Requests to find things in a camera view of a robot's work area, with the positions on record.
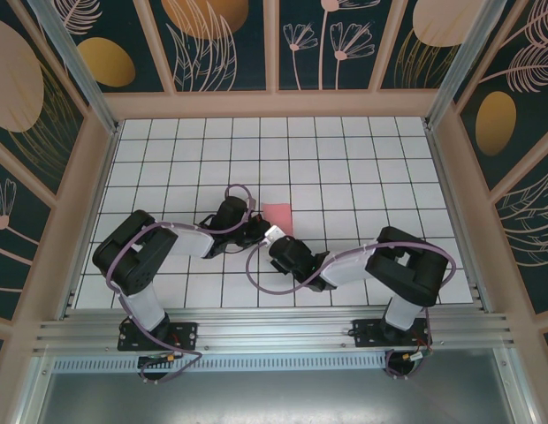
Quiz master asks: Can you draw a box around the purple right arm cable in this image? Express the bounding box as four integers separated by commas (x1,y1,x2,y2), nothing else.
246,238,457,382

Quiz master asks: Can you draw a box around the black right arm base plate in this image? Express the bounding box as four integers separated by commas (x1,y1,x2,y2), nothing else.
352,317,434,350

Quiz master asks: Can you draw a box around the aluminium corner post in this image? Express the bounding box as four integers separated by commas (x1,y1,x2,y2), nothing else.
25,0,121,136
422,0,523,130

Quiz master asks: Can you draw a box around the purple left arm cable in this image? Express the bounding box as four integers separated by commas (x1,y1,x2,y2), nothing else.
105,183,256,386

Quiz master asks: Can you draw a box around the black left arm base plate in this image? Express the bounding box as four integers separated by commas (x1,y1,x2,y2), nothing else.
117,321,200,352

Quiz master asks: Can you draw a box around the pink cloth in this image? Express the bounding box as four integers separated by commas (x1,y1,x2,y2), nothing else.
261,201,296,239

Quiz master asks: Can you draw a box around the aluminium mounting rail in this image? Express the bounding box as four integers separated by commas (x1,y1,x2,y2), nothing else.
33,308,518,357

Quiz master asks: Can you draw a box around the grey metal sheet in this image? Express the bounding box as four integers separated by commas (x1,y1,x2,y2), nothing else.
33,373,538,424

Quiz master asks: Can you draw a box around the slotted grey cable duct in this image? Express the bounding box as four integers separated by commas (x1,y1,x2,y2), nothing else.
52,355,390,375

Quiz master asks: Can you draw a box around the aluminium side rail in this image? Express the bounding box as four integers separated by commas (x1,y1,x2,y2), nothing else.
59,121,121,320
422,118,494,315

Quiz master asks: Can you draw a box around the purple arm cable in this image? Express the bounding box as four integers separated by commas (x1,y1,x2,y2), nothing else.
246,238,457,382
105,183,256,386

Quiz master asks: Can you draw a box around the white grid mat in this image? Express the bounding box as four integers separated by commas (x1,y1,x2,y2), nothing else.
72,115,475,310

